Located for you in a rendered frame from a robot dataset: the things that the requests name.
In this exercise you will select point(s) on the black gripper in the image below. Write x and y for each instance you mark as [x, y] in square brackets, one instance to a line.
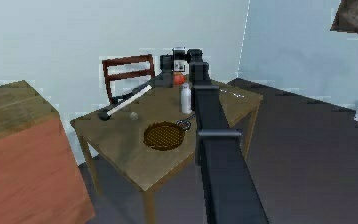
[167, 71]

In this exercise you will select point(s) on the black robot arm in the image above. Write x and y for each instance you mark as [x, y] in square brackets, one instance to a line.
[220, 150]

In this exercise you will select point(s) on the dark red wooden chair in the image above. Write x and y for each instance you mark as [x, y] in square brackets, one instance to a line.
[127, 75]

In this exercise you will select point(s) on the small grey ball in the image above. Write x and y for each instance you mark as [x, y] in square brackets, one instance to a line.
[134, 116]

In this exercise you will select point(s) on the wooden table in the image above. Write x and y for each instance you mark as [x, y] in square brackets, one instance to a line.
[160, 133]

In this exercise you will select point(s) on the red tomato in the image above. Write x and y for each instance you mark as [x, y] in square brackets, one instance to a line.
[178, 79]

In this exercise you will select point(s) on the white bottle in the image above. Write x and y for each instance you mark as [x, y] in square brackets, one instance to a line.
[186, 98]

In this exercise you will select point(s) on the brown wooden cabinet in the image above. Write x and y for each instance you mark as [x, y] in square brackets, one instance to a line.
[23, 160]

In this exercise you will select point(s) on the framed brown picture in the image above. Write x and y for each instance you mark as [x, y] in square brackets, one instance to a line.
[353, 15]

